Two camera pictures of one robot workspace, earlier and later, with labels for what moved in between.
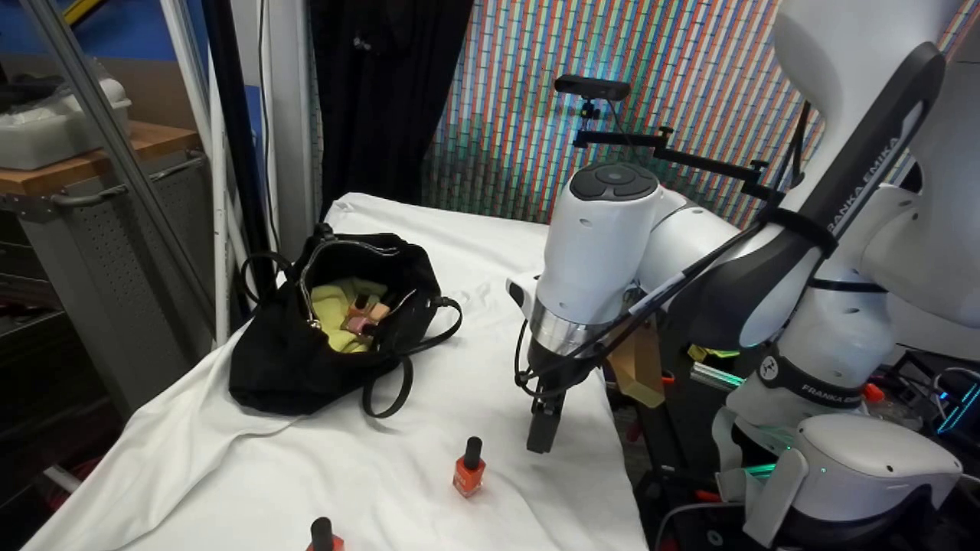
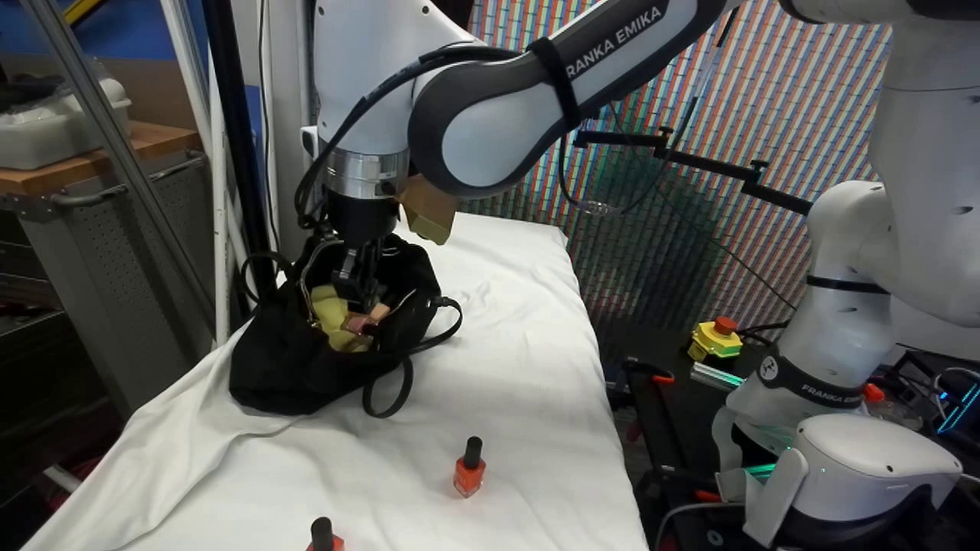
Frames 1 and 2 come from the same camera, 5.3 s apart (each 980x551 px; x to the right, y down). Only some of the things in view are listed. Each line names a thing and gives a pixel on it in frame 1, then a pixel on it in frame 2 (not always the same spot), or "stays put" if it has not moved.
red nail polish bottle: x=322 y=536 stays put
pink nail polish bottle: x=356 y=319 stays put
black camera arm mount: x=592 y=91 stays put
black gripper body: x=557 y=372 → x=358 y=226
